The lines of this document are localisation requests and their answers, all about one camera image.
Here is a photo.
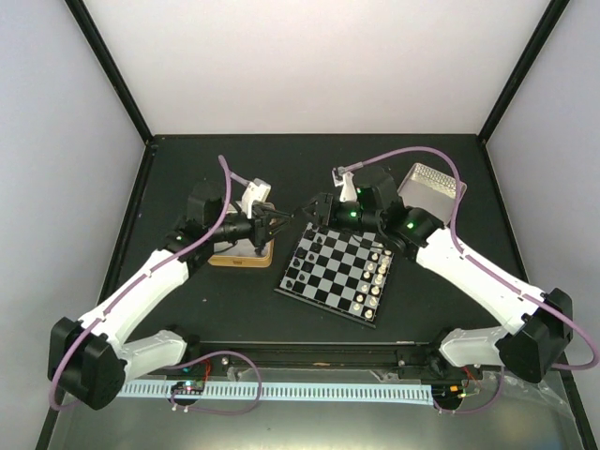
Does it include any yellow bear tin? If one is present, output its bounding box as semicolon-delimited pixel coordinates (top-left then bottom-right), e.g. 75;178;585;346
208;212;274;268

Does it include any black white chessboard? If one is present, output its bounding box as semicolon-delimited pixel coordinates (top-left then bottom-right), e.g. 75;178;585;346
275;223;394;328

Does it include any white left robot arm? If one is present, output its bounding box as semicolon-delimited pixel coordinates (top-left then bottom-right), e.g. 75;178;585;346
48;179;292;410

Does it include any black front mounting rail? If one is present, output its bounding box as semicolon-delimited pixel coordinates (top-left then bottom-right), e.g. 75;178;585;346
192;341;465;380

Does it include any black corner frame post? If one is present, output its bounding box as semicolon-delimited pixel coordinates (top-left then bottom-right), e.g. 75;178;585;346
65;0;153;143

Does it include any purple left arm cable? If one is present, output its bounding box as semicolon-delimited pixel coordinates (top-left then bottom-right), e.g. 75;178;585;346
49;155;263;416

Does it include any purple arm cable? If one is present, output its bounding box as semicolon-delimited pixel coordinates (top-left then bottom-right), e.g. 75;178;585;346
49;155;263;416
346;145;600;416

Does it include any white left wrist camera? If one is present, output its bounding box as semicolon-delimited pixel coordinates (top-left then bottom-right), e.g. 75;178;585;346
241;178;271;219

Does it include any black right frame post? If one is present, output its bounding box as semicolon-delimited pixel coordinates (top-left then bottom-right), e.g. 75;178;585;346
478;0;570;144

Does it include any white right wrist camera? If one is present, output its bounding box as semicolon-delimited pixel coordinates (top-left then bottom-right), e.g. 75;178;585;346
332;167;357;203

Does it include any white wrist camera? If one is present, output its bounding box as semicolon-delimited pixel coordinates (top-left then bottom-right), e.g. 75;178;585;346
332;167;357;203
241;178;271;219

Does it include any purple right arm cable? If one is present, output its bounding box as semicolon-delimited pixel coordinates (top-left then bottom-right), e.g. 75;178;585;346
346;145;600;416

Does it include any light blue slotted rail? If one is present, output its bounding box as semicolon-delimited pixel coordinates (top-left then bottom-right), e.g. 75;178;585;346
118;380;433;406

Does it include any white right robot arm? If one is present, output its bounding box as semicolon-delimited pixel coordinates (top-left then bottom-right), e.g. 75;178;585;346
300;166;573;383

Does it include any pink patterned tray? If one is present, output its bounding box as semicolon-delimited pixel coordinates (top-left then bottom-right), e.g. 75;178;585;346
397;163;467;225

